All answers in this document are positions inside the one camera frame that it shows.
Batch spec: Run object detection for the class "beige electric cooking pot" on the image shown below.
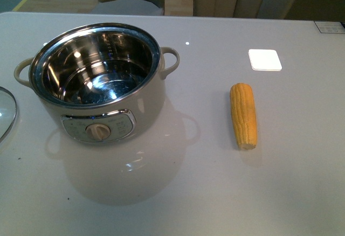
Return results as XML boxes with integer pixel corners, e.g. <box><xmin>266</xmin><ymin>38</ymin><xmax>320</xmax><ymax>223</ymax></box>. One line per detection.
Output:
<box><xmin>14</xmin><ymin>23</ymin><xmax>180</xmax><ymax>143</ymax></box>

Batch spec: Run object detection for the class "table label sticker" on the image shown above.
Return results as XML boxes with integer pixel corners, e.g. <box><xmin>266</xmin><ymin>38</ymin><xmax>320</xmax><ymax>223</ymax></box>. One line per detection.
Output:
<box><xmin>314</xmin><ymin>21</ymin><xmax>345</xmax><ymax>34</ymax></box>

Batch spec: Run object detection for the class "yellow corn cob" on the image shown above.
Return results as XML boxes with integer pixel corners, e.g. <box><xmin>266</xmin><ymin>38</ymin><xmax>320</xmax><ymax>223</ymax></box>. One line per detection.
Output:
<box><xmin>230</xmin><ymin>83</ymin><xmax>258</xmax><ymax>150</ymax></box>

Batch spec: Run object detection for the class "glass pot lid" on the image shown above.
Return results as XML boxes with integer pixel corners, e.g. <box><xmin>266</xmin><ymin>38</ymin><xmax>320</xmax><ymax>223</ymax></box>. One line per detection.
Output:
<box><xmin>0</xmin><ymin>87</ymin><xmax>17</xmax><ymax>142</ymax></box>

